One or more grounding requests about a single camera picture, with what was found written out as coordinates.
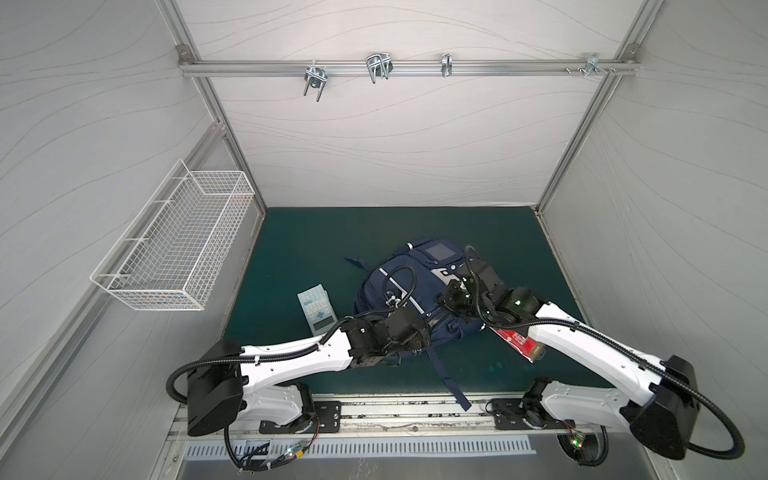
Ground white green calculator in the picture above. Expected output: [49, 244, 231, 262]
[297, 284, 338, 336]

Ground navy blue student backpack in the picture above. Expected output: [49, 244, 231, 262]
[345, 238, 485, 411]

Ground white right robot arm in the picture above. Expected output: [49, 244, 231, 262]
[439, 246, 746, 460]

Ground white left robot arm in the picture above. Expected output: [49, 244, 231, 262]
[165, 265, 431, 437]

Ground red box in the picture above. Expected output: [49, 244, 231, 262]
[492, 328, 545, 363]

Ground metal clamp hook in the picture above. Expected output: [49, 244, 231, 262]
[365, 52, 393, 84]
[441, 53, 453, 78]
[303, 64, 328, 102]
[564, 53, 618, 78]

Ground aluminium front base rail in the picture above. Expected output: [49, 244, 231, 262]
[167, 391, 607, 442]

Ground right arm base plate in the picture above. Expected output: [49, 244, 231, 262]
[485, 398, 568, 431]

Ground white slotted cable duct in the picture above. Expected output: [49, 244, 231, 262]
[184, 434, 537, 461]

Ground white wire wall basket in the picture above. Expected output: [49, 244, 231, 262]
[90, 160, 254, 311]

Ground aluminium top cross rail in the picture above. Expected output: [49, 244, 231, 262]
[179, 57, 641, 78]

